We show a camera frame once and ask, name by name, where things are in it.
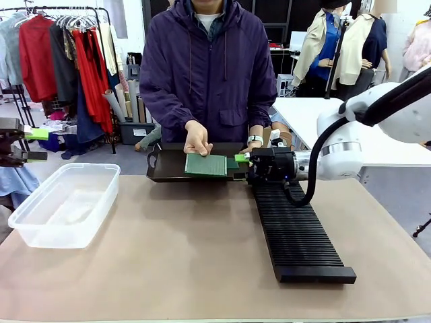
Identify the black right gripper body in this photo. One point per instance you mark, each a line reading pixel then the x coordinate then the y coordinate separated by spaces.
pixel 269 166

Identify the right gripper green finger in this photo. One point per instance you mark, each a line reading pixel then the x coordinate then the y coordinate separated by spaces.
pixel 242 157
pixel 240 176

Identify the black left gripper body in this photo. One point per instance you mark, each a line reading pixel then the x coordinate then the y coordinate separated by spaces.
pixel 8 141

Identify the left gripper green finger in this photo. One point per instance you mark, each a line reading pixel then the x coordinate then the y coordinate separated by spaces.
pixel 37 135
pixel 37 156

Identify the light green gridded PCB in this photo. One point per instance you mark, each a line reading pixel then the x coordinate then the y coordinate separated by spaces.
pixel 205 166

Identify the black rectangular serving tray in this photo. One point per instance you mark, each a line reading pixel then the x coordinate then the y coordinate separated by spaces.
pixel 168 166

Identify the person's left forearm purple sleeve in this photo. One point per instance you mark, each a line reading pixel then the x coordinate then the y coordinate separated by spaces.
pixel 264 114

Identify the person's right forearm purple sleeve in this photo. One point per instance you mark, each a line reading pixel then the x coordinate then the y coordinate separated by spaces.
pixel 165 111

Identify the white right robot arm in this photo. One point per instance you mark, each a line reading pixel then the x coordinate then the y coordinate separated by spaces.
pixel 340 165

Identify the person's left hand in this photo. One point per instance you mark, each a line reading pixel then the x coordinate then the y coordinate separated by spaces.
pixel 252 148

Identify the person's right hand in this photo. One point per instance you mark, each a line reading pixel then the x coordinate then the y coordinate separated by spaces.
pixel 197 138

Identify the pile of clothes on floor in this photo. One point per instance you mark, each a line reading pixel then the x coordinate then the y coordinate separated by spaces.
pixel 57 129

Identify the white wristband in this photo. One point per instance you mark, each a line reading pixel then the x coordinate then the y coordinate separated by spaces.
pixel 255 139

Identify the light blue cloth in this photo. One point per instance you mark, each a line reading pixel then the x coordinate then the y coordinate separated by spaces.
pixel 17 183

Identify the navy blue hanging garment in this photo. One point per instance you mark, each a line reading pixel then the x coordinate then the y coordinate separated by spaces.
pixel 87 124

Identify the clear plastic storage box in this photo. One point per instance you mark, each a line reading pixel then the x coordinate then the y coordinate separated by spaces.
pixel 67 208

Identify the white work table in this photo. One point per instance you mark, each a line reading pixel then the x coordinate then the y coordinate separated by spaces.
pixel 303 114

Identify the dark grey hanging jacket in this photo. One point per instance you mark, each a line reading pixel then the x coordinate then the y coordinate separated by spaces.
pixel 64 77

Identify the long red hanging dress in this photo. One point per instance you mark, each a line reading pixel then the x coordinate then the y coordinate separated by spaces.
pixel 94 94

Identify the black slotted PCB rack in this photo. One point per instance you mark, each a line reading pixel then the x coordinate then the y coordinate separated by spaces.
pixel 296 235

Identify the red hanging shirt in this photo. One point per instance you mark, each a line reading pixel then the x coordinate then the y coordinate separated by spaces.
pixel 37 60

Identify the beige paper roll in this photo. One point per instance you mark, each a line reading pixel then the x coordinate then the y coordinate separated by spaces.
pixel 124 99
pixel 112 104

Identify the white plastic crate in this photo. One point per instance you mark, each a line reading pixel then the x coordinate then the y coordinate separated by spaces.
pixel 285 85

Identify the black metal clothes rack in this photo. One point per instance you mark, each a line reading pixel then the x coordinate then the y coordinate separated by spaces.
pixel 112 101

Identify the light blue hanging shirt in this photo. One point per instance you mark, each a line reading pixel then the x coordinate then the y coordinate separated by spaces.
pixel 10 50

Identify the purple hooded jacket torso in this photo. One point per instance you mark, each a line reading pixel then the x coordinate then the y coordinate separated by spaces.
pixel 208 74

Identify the grey plastic storage bin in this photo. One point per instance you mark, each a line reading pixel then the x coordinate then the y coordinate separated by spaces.
pixel 134 133

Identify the cream hanging garment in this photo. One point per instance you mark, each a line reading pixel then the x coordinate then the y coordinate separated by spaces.
pixel 109 50

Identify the mannequin beige coat blue shirt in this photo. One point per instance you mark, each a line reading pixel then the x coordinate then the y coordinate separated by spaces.
pixel 320 50

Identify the mannequin cream and navy top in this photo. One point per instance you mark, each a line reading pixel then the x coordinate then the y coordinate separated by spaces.
pixel 370 43

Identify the black tripod leg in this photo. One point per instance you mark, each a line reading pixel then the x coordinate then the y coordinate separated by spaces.
pixel 422 228

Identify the mannequin pink garment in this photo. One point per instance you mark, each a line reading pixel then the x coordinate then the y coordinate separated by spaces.
pixel 417 47

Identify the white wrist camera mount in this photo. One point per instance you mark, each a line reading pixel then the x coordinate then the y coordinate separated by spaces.
pixel 276 135

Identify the black camera stand pole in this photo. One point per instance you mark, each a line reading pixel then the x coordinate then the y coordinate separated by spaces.
pixel 336 57

